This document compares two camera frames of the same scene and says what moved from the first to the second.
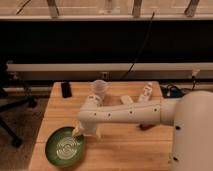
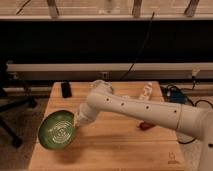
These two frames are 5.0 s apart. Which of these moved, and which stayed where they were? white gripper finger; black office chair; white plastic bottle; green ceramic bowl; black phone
Moved: green ceramic bowl; white gripper finger
Stayed: black phone; white plastic bottle; black office chair
